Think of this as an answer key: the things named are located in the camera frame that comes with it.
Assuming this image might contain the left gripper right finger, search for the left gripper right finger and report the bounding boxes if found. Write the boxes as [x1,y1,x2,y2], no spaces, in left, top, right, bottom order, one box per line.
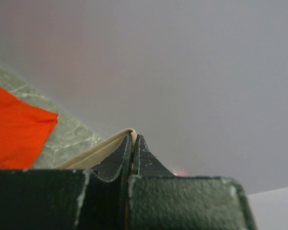
[126,135,257,230]

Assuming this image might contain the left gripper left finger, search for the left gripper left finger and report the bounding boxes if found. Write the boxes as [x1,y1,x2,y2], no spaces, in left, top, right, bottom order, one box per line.
[0,134,132,230]

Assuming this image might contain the beige t-shirt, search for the beige t-shirt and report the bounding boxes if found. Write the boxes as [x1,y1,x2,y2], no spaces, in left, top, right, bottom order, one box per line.
[54,128,137,169]

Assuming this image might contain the folded orange t-shirt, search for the folded orange t-shirt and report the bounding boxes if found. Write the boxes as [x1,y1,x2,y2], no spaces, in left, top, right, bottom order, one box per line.
[0,87,58,169]

